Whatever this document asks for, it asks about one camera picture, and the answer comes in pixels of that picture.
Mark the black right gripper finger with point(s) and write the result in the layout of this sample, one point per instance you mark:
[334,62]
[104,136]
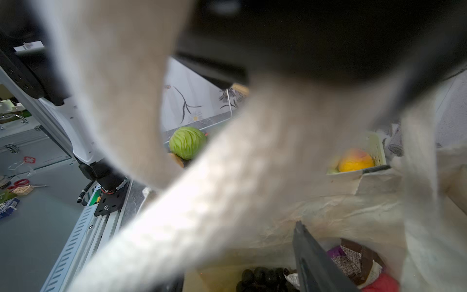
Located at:
[316,270]

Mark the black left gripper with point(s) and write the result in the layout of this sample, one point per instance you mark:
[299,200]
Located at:
[336,43]

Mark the brown chocolate bar wrapper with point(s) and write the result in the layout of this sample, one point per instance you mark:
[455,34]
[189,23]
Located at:
[359,263]

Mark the black grape bunch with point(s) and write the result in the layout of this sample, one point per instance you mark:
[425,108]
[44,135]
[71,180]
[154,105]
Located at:
[262,279]

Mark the pink dragon fruit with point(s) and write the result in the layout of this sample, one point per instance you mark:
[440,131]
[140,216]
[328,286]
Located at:
[384,283]

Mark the cream canvas grocery bag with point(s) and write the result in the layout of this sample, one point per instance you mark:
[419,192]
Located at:
[187,226]

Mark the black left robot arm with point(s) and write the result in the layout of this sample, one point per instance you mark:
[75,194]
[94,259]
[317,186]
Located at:
[73,138]

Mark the green plastic fruit basket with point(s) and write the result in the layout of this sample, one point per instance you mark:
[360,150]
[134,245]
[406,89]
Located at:
[370,143]

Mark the orange peach fruit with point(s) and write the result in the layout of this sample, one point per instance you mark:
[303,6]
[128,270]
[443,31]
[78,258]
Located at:
[355,159]

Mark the green cabbage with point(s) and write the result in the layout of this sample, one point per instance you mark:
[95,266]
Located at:
[187,142]

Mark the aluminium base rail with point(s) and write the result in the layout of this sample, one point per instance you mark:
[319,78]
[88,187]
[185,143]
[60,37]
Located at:
[89,235]

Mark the red handled scissors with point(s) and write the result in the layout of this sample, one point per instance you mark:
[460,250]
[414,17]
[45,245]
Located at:
[23,183]

